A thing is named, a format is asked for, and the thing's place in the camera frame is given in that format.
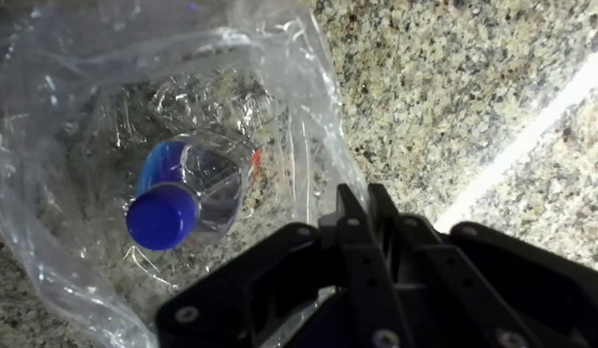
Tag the clear water bottle blue cap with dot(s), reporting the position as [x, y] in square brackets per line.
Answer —
[165, 213]

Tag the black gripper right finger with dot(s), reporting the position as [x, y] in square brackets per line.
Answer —
[504, 290]

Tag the clear plastic bag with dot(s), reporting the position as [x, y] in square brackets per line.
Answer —
[66, 128]

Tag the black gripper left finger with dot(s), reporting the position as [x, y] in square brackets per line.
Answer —
[299, 282]

